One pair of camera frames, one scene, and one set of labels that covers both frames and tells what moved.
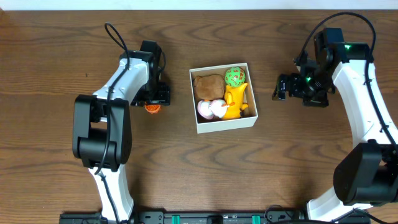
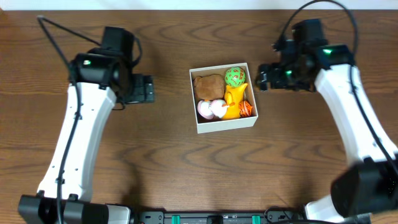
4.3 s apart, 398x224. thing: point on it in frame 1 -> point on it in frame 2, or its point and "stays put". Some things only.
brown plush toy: (208, 87) stays put
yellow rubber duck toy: (234, 98) stays put
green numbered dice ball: (234, 76) stays put
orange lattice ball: (153, 109) -> (245, 108)
